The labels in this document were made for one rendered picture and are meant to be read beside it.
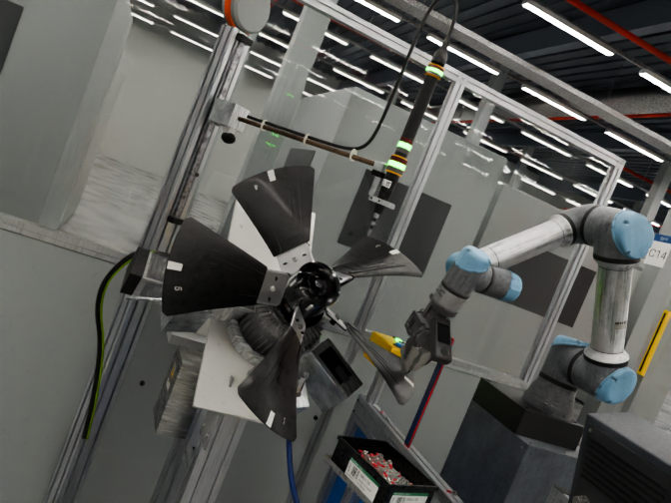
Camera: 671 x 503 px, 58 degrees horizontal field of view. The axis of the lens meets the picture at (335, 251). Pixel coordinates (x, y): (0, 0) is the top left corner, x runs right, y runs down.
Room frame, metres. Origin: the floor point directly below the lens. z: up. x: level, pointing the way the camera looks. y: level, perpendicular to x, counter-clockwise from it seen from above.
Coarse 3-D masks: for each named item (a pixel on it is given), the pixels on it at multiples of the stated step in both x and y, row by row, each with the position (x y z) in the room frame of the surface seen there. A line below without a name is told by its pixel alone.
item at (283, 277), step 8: (272, 272) 1.45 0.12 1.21; (280, 272) 1.45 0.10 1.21; (264, 280) 1.44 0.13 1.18; (272, 280) 1.45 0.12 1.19; (280, 280) 1.46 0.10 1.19; (288, 280) 1.47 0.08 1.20; (264, 288) 1.45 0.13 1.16; (280, 288) 1.47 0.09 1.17; (264, 296) 1.46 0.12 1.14; (272, 296) 1.47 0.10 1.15; (280, 296) 1.48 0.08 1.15; (272, 304) 1.47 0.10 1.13
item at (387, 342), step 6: (372, 336) 1.99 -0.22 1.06; (378, 336) 1.95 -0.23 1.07; (384, 336) 1.97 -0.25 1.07; (390, 336) 2.02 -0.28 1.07; (378, 342) 1.94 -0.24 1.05; (384, 342) 1.90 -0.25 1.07; (390, 342) 1.91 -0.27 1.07; (384, 348) 1.89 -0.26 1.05; (390, 348) 1.86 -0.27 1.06; (396, 348) 1.86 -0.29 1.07; (366, 354) 1.98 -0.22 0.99; (396, 354) 1.86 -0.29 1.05
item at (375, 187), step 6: (378, 162) 1.55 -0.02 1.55; (372, 168) 1.56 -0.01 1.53; (378, 168) 1.55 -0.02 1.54; (384, 168) 1.55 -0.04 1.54; (372, 174) 1.55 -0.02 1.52; (378, 174) 1.54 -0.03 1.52; (384, 174) 1.55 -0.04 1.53; (378, 180) 1.54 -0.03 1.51; (372, 186) 1.55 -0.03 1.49; (378, 186) 1.54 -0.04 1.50; (372, 192) 1.54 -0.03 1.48; (378, 192) 1.55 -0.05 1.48; (372, 198) 1.52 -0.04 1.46; (378, 198) 1.51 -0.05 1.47; (384, 204) 1.51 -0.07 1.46; (390, 204) 1.51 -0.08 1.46
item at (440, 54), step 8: (440, 48) 1.54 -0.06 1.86; (440, 56) 1.52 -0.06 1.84; (440, 64) 1.56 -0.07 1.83; (384, 176) 1.54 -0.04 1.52; (392, 176) 1.52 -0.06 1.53; (384, 184) 1.53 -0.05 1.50; (392, 184) 1.53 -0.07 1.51; (384, 192) 1.53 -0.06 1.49; (392, 192) 1.53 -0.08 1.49; (384, 200) 1.53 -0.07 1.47; (376, 208) 1.53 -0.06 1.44
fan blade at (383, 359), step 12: (348, 324) 1.54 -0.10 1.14; (360, 336) 1.50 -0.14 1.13; (372, 348) 1.49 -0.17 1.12; (372, 360) 1.43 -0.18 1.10; (384, 360) 1.48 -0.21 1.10; (396, 360) 1.57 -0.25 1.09; (384, 372) 1.44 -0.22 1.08; (396, 372) 1.49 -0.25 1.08; (396, 384) 1.44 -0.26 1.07; (408, 384) 1.49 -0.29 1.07; (396, 396) 1.41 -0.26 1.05; (408, 396) 1.45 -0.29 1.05
